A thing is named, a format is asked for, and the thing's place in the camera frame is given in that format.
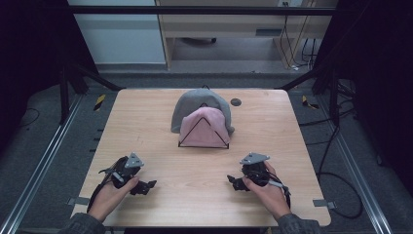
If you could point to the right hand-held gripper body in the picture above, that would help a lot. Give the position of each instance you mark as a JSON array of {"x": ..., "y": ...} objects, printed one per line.
[{"x": 256, "y": 170}]

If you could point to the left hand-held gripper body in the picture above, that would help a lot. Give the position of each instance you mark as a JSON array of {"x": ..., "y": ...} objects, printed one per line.
[{"x": 125, "y": 170}]

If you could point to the pink knit beanie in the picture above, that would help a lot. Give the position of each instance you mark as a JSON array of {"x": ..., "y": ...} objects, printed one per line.
[{"x": 203, "y": 136}]

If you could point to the grey knit beanie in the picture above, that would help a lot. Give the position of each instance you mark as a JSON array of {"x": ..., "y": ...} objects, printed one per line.
[{"x": 195, "y": 100}]

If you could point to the person's right hand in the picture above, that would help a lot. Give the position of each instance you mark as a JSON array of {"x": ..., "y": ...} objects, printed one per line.
[{"x": 269, "y": 198}]

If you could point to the person's left hand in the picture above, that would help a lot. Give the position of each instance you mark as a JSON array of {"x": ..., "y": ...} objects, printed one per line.
[{"x": 108, "y": 200}]

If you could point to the grey tape strip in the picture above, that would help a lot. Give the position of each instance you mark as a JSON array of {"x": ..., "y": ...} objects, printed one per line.
[
  {"x": 78, "y": 201},
  {"x": 324, "y": 203}
]

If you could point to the dark round table grommet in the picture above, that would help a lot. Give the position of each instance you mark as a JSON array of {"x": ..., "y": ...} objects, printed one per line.
[{"x": 235, "y": 102}]

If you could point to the white cabinet panel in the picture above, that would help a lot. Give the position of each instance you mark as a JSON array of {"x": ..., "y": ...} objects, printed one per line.
[{"x": 120, "y": 35}]

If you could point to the aluminium floor rail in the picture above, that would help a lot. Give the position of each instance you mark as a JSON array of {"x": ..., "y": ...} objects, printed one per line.
[
  {"x": 357, "y": 172},
  {"x": 39, "y": 172}
]

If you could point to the black metal frame stand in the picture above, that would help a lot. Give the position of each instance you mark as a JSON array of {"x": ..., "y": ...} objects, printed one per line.
[
  {"x": 65, "y": 94},
  {"x": 332, "y": 97}
]

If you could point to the black horizontal frame bar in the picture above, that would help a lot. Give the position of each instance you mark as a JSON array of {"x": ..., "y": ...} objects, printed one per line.
[{"x": 195, "y": 10}]

